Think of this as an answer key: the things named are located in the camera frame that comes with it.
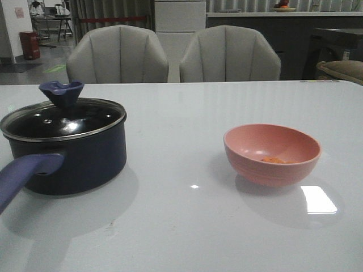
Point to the left beige upholstered chair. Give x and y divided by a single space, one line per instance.
118 54

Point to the white refrigerator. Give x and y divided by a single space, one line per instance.
175 23

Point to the pink bowl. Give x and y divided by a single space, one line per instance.
246 145

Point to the glass lid with blue knob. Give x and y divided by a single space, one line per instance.
64 116

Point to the dark floor mat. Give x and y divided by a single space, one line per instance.
18 67

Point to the grey curtain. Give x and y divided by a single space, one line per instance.
109 9

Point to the background desk with items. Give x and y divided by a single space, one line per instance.
47 15

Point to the orange diced ham pieces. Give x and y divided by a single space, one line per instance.
269 159

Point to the right beige upholstered chair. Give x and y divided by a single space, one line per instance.
228 53

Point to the fruit bowl on counter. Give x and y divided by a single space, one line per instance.
283 6

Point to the dark washing machine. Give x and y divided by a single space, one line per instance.
330 44

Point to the beige upholstered chair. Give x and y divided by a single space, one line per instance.
118 54
228 53

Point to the red barrier belt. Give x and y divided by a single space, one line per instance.
111 20

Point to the dark blue saucepan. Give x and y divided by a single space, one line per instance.
64 167

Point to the dark kitchen counter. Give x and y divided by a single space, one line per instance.
287 32

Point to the red bin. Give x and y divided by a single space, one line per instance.
30 45

